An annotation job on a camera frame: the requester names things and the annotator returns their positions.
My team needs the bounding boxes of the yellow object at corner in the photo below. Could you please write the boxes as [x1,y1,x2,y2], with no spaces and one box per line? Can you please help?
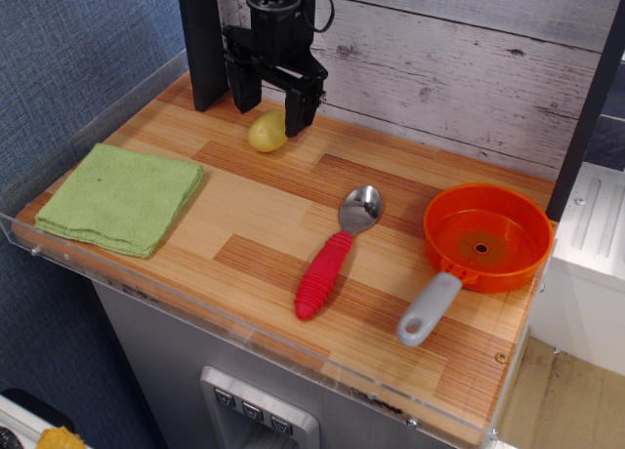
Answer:
[35,427,87,449]

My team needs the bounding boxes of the dark right post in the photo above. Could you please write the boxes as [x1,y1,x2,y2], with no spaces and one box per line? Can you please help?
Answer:
[546,0,624,222]

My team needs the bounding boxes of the green folded towel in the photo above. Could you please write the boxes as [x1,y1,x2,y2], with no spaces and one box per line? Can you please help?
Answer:
[35,143,203,259]

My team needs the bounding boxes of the orange pot with grey handle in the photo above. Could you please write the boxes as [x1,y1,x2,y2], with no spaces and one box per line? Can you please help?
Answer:
[396,184,554,347]

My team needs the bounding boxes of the silver dispenser button panel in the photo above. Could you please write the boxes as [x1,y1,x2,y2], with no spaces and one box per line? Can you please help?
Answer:
[200,366,321,448]

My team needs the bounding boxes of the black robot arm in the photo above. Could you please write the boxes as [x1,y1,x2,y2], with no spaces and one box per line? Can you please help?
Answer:
[223,0,335,138]

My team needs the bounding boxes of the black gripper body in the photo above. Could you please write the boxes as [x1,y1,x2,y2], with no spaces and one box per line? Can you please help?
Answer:
[223,0,328,93]

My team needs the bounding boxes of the white side counter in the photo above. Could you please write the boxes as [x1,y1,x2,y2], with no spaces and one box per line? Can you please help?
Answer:
[529,163,624,375]

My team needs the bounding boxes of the grey toy fridge front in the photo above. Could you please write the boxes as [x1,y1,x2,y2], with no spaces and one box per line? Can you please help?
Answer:
[95,283,446,448]

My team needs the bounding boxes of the clear acrylic table guard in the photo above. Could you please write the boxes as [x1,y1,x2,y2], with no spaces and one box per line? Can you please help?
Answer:
[4,76,555,448]

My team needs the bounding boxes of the yellow potato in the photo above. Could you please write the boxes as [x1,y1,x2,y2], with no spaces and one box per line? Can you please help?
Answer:
[248,109,288,153]

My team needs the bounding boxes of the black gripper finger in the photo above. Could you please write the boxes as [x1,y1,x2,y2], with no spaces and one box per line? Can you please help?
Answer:
[285,86,322,138]
[226,58,262,113]

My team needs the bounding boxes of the spoon with red handle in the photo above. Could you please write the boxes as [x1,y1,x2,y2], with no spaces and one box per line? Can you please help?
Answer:
[294,185,382,321]

